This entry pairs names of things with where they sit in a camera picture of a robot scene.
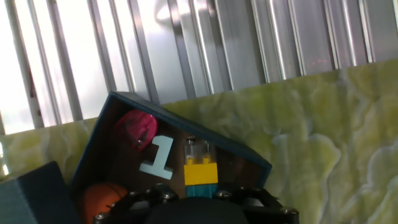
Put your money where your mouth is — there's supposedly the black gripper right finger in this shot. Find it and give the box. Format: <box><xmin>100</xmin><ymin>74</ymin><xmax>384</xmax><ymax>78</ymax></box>
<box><xmin>213</xmin><ymin>186</ymin><xmax>300</xmax><ymax>224</ymax></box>

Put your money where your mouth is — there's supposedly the orange toy basketball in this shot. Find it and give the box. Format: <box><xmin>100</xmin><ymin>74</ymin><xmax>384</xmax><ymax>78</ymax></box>
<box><xmin>79</xmin><ymin>182</ymin><xmax>129</xmax><ymax>224</ymax></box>

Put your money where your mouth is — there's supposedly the green marble pattern mat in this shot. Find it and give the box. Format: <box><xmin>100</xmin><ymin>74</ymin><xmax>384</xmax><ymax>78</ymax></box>
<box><xmin>0</xmin><ymin>58</ymin><xmax>398</xmax><ymax>224</ymax></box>

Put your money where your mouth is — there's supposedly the yellow teal clear brick stack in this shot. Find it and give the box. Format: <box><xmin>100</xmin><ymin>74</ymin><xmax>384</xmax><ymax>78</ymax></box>
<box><xmin>183</xmin><ymin>136</ymin><xmax>220</xmax><ymax>199</ymax></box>

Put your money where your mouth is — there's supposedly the light blue number one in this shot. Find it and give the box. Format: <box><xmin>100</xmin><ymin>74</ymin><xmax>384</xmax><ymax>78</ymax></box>
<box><xmin>139</xmin><ymin>135</ymin><xmax>175</xmax><ymax>181</ymax></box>

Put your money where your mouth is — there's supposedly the dark blue gift box base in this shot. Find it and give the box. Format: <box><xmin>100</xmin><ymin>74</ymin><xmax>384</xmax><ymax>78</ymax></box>
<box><xmin>68</xmin><ymin>91</ymin><xmax>273</xmax><ymax>203</ymax></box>

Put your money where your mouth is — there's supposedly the pink translucent plastic toy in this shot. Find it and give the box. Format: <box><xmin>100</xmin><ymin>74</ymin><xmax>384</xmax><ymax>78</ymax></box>
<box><xmin>114</xmin><ymin>109</ymin><xmax>159</xmax><ymax>152</ymax></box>

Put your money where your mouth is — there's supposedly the dark blue ribboned box lid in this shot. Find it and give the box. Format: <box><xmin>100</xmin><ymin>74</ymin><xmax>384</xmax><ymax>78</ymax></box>
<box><xmin>0</xmin><ymin>161</ymin><xmax>83</xmax><ymax>224</ymax></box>

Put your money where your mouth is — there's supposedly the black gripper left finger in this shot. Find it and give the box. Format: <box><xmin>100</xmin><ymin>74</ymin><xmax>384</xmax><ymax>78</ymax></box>
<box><xmin>92</xmin><ymin>183</ymin><xmax>180</xmax><ymax>224</ymax></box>

